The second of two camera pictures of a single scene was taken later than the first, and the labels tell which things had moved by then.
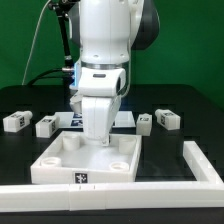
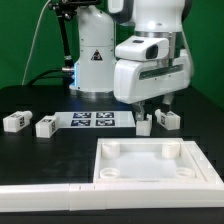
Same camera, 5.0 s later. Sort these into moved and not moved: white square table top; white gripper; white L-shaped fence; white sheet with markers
Moved: white gripper; white square table top
Not moved: white sheet with markers; white L-shaped fence
